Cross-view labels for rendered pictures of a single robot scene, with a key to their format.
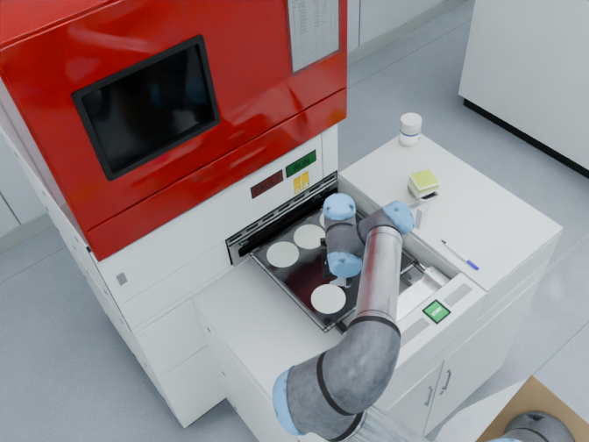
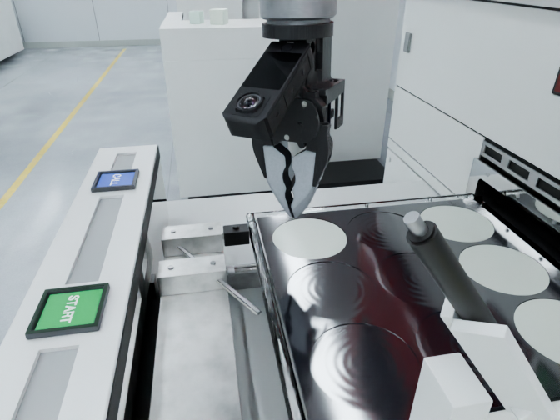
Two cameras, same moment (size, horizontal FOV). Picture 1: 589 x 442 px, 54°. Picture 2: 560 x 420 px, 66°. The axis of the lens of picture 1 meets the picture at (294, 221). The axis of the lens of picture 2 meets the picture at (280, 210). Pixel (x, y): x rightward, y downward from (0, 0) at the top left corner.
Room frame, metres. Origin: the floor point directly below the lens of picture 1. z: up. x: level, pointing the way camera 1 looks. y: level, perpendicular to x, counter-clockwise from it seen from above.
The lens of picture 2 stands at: (1.10, -0.54, 1.22)
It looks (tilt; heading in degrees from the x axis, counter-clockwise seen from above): 30 degrees down; 114
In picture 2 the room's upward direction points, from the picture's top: straight up
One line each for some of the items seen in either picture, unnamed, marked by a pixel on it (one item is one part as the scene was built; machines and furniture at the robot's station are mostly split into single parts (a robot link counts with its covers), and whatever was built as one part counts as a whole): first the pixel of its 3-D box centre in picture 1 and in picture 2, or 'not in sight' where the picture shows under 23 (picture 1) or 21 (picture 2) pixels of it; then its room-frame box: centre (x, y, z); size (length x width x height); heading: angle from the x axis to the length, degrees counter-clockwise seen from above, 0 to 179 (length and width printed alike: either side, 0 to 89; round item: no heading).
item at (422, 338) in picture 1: (400, 352); (110, 283); (0.74, -0.25, 0.89); 0.55 x 0.09 x 0.14; 124
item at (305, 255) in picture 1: (331, 257); (419, 279); (1.08, -0.10, 0.90); 0.34 x 0.34 x 0.01; 34
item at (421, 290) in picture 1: (396, 316); (196, 338); (0.87, -0.27, 0.87); 0.36 x 0.08 x 0.03; 124
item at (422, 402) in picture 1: (368, 344); not in sight; (1.04, -0.23, 0.41); 0.97 x 0.64 x 0.82; 124
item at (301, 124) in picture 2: (337, 255); (301, 82); (0.92, -0.10, 1.11); 0.09 x 0.08 x 0.12; 88
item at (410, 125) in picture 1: (409, 130); not in sight; (1.50, -0.42, 1.01); 0.07 x 0.07 x 0.10
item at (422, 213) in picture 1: (418, 208); (480, 397); (1.13, -0.37, 1.03); 0.06 x 0.04 x 0.13; 34
